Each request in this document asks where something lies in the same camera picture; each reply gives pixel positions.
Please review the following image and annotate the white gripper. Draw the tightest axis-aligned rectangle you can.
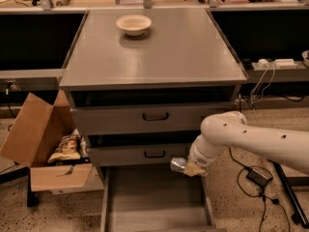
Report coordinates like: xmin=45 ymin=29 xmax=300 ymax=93
xmin=184 ymin=144 xmax=214 ymax=177

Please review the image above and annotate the silver redbull can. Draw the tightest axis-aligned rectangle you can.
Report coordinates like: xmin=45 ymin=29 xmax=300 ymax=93
xmin=170 ymin=158 xmax=187 ymax=173

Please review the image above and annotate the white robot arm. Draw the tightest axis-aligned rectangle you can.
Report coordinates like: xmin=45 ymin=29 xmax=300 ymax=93
xmin=188 ymin=111 xmax=309 ymax=175

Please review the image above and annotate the middle grey drawer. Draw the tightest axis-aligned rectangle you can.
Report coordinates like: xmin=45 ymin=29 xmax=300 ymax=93
xmin=87 ymin=143 xmax=191 ymax=166

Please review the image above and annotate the top grey drawer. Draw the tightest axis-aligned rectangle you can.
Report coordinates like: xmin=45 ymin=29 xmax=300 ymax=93
xmin=70 ymin=102 xmax=236 ymax=135

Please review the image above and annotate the bottom open grey drawer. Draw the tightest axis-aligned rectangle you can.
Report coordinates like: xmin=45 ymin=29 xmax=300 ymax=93
xmin=99 ymin=163 xmax=227 ymax=232

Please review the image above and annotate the grey drawer cabinet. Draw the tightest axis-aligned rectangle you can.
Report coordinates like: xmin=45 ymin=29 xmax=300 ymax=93
xmin=58 ymin=7 xmax=249 ymax=176

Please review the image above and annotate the black power adapter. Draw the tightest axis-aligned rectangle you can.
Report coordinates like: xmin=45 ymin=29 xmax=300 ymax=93
xmin=246 ymin=169 xmax=272 ymax=188

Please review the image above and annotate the small bottle in box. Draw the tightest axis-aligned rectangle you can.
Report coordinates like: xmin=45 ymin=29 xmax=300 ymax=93
xmin=80 ymin=136 xmax=88 ymax=159

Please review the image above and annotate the black metal stand leg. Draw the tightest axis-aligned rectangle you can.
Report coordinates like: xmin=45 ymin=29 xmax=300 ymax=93
xmin=273 ymin=162 xmax=309 ymax=229

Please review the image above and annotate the snack chip bag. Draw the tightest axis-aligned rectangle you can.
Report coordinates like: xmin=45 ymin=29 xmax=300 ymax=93
xmin=47 ymin=135 xmax=80 ymax=163

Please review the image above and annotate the white power strip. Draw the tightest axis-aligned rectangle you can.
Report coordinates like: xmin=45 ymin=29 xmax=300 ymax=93
xmin=255 ymin=59 xmax=297 ymax=70

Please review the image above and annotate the white ceramic bowl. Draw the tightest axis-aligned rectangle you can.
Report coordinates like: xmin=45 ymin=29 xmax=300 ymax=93
xmin=116 ymin=14 xmax=152 ymax=37

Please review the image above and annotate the open cardboard box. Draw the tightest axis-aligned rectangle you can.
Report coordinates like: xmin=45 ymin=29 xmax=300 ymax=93
xmin=1 ymin=91 xmax=103 ymax=194

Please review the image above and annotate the black power cable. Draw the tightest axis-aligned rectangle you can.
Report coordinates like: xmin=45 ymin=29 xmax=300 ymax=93
xmin=227 ymin=94 xmax=292 ymax=232

